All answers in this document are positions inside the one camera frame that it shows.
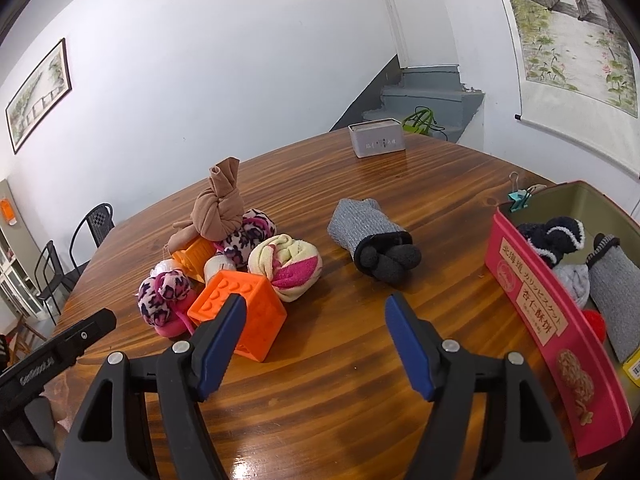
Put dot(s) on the white door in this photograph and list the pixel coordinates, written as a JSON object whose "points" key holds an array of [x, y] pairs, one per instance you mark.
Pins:
{"points": [[425, 15]]}

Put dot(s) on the orange wall box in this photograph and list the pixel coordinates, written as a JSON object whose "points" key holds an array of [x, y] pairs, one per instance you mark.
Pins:
{"points": [[7, 211]]}

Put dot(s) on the orange studded toy cube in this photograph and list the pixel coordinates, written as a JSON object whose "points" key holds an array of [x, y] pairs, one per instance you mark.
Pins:
{"points": [[250, 310]]}

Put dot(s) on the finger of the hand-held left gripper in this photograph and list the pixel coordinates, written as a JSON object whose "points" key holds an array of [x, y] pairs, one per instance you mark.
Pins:
{"points": [[90, 332]]}

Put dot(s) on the cream and pink sock ball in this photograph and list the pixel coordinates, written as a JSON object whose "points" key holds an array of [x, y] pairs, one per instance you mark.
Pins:
{"points": [[285, 267]]}

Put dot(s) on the orange flower toy cube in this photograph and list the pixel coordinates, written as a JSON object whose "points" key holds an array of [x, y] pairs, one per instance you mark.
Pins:
{"points": [[192, 257]]}

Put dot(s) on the white sock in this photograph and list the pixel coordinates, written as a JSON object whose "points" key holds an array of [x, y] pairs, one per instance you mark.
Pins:
{"points": [[219, 267]]}

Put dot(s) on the black fuzzy sock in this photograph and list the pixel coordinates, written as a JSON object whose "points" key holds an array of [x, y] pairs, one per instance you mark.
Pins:
{"points": [[550, 242]]}

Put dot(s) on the grey sock with black cuff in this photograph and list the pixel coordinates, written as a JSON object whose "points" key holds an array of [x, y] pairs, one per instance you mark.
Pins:
{"points": [[617, 300]]}

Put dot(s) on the pink tin box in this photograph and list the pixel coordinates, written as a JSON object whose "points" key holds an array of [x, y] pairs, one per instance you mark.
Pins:
{"points": [[550, 340]]}

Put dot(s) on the small light grey sock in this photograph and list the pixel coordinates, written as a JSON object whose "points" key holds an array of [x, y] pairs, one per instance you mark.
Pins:
{"points": [[572, 285]]}

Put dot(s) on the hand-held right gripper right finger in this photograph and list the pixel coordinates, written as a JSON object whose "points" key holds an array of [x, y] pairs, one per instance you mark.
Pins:
{"points": [[407, 345]]}

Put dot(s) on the black metal chair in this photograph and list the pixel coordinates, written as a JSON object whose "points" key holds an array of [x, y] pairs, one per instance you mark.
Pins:
{"points": [[50, 270]]}

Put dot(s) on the grey stairs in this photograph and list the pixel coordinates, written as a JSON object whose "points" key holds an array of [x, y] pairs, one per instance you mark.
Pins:
{"points": [[430, 95]]}

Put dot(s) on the hanging scroll painting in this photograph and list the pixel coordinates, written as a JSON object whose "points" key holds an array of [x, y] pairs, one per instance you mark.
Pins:
{"points": [[565, 45]]}

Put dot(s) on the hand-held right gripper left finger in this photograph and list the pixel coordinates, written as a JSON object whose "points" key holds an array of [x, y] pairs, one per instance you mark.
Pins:
{"points": [[222, 345]]}

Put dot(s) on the grey sock with black ball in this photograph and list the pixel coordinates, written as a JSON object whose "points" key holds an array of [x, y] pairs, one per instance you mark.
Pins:
{"points": [[370, 240]]}

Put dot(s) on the grey tissue box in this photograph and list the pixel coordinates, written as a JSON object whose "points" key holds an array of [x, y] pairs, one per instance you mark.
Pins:
{"points": [[377, 140]]}

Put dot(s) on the green binder clip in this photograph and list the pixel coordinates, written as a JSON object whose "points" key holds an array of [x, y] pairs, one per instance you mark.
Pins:
{"points": [[519, 200]]}

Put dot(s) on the red pompom ball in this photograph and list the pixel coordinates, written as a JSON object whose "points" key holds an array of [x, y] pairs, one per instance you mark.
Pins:
{"points": [[595, 325]]}

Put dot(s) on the wooden desktop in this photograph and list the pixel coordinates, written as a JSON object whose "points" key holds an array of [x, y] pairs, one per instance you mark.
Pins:
{"points": [[325, 400]]}

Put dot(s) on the pink leopard sock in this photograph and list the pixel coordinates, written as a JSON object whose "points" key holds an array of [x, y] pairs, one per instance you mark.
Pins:
{"points": [[252, 232], [162, 295]]}

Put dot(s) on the yellow green paper box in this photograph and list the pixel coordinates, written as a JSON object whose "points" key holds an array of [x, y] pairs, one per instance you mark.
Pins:
{"points": [[632, 367]]}

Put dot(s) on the person's left hand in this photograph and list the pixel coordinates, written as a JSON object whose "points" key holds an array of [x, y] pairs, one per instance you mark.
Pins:
{"points": [[37, 460]]}

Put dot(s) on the framed landscape painting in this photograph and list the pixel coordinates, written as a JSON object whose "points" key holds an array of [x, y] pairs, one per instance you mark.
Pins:
{"points": [[37, 95]]}

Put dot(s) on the tan knotted stocking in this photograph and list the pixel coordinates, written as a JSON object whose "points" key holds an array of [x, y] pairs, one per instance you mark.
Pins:
{"points": [[215, 210]]}

